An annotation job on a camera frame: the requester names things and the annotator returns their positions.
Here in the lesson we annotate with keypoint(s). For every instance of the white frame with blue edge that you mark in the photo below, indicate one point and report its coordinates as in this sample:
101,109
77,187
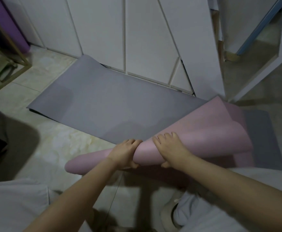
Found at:
274,43

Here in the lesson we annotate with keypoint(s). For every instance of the person's left forearm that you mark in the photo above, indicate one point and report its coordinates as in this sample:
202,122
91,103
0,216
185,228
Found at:
78,198

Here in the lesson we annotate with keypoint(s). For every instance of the person's right thumb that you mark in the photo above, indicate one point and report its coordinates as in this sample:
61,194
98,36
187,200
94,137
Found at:
165,165

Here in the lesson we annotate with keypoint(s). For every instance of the white wardrobe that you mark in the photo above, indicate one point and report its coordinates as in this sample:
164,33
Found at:
136,33

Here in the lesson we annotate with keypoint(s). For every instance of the person's left thumb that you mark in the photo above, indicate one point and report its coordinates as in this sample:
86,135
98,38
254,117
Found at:
134,165

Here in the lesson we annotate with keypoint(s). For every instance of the grey and pink yoga mat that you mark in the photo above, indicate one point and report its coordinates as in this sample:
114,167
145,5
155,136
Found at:
102,106

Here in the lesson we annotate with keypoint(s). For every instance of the gold metal rack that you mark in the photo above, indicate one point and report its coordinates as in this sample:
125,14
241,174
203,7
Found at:
15,49

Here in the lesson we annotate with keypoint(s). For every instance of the rolled purple yoga mat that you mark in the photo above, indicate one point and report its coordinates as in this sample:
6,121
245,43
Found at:
9,24

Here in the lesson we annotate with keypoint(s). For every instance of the person's left hand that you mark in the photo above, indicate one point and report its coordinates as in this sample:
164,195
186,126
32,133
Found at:
122,154

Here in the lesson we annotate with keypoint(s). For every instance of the person's right little finger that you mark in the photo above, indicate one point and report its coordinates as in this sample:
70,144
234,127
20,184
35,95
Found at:
176,137

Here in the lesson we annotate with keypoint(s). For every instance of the person's right middle finger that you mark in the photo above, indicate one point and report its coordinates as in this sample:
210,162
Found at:
162,138

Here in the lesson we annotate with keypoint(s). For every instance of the white slipper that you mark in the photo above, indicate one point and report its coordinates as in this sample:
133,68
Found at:
168,212

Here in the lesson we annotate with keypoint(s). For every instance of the person's right hand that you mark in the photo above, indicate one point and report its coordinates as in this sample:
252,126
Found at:
173,152

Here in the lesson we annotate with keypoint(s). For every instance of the person's right forearm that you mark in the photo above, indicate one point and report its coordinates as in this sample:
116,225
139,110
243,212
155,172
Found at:
240,188

